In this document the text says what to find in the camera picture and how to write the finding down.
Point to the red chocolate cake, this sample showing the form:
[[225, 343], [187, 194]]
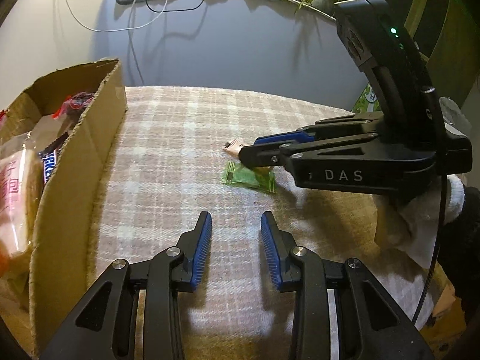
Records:
[[74, 105]]

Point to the Snickers bar in box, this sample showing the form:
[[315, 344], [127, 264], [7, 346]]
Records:
[[50, 156]]

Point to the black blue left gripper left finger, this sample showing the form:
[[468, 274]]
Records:
[[102, 325]]

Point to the pink packaged bread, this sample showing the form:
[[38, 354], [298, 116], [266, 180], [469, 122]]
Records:
[[21, 187]]

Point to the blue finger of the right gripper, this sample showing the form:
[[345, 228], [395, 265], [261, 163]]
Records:
[[285, 139]]

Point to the white gloved hand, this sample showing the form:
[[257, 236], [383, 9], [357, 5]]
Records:
[[412, 228]]

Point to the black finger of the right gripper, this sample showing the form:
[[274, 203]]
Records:
[[271, 154]]

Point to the brown cardboard box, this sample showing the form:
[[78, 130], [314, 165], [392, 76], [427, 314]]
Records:
[[60, 240]]

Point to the plaid table cloth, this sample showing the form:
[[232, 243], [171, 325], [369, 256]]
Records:
[[165, 167]]

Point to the green candy wrapper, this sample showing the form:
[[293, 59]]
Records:
[[259, 179]]

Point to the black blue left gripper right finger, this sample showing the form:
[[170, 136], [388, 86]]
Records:
[[370, 324]]

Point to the small pink candy wrapper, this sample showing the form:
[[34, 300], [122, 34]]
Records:
[[233, 147]]

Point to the green white tissue pack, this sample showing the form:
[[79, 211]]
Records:
[[366, 102]]

